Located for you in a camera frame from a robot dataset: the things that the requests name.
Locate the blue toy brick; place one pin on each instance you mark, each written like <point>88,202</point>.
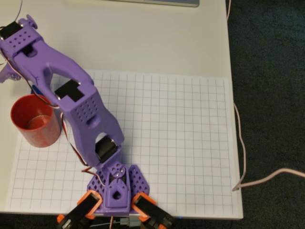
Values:
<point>35,88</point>

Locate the orange black clamp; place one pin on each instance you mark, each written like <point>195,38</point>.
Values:
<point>155,212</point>
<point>78,211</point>

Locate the silver laptop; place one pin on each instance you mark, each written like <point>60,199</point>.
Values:
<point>166,2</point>

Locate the red plastic cup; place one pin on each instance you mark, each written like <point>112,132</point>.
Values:
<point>40,136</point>

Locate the white grid paper sheet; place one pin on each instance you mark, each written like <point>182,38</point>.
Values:
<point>186,143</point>

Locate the purple robot arm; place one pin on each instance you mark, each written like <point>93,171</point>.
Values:
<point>69,71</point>

